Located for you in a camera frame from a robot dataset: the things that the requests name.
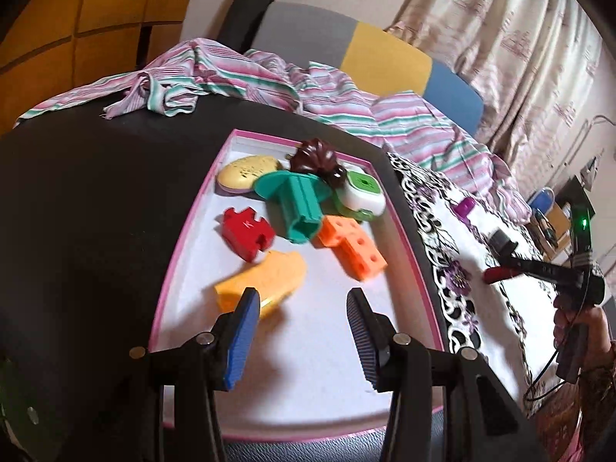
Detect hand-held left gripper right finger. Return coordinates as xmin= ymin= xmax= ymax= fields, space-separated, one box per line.
xmin=346 ymin=288 xmax=547 ymax=462

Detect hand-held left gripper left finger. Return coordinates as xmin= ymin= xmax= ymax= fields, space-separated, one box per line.
xmin=127 ymin=286 xmax=263 ymax=462

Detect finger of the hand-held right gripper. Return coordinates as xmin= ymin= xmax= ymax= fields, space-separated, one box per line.
xmin=510 ymin=269 xmax=576 ymax=288
xmin=503 ymin=250 xmax=578 ymax=277

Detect pink rimmed white tray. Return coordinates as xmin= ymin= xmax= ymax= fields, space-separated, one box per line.
xmin=148 ymin=128 xmax=446 ymax=444

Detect yellow toy slice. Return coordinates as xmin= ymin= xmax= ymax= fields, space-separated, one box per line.
xmin=214 ymin=249 xmax=307 ymax=321

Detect orange toy block with holes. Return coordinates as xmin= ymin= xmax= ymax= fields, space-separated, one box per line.
xmin=312 ymin=216 xmax=388 ymax=282

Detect red puzzle piece toy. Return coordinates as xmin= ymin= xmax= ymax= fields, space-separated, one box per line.
xmin=222 ymin=207 xmax=276 ymax=263

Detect teal plastic toy stand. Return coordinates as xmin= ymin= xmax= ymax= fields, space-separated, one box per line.
xmin=254 ymin=171 xmax=333 ymax=245

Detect white and green toy device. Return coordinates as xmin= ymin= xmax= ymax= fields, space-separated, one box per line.
xmin=337 ymin=169 xmax=386 ymax=217

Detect person's right forearm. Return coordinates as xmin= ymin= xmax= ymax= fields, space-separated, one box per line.
xmin=549 ymin=341 xmax=616 ymax=462

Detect person's right hand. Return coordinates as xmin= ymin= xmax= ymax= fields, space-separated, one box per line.
xmin=552 ymin=293 xmax=614 ymax=362

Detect black and grey cylinder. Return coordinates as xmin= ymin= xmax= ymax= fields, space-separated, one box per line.
xmin=488 ymin=228 xmax=518 ymax=256

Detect brown cardboard box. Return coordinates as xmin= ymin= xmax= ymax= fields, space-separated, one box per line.
xmin=544 ymin=201 xmax=573 ymax=253

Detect blue container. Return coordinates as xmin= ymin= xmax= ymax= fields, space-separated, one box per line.
xmin=527 ymin=187 xmax=556 ymax=213

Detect white floral tablecloth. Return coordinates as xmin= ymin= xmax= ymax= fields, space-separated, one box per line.
xmin=387 ymin=151 xmax=578 ymax=419

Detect purple plastic toy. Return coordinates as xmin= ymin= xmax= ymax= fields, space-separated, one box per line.
xmin=455 ymin=196 xmax=477 ymax=224

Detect beige toy cookie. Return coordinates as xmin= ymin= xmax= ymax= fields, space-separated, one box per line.
xmin=216 ymin=154 xmax=282 ymax=196

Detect brown swirl toy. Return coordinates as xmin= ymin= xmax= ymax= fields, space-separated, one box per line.
xmin=289 ymin=138 xmax=348 ymax=188

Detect beige patterned curtain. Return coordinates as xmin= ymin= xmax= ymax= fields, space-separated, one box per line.
xmin=390 ymin=0 xmax=607 ymax=193

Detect pink green striped cloth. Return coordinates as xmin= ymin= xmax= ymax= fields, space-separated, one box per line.
xmin=14 ymin=38 xmax=530 ymax=222

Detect grey yellow blue sofa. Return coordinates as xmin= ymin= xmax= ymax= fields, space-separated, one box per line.
xmin=214 ymin=0 xmax=484 ymax=131

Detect wooden cabinet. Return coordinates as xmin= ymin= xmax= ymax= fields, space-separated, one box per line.
xmin=0 ymin=0 xmax=200 ymax=136

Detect black cable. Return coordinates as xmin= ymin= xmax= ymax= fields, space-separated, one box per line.
xmin=522 ymin=341 xmax=578 ymax=402

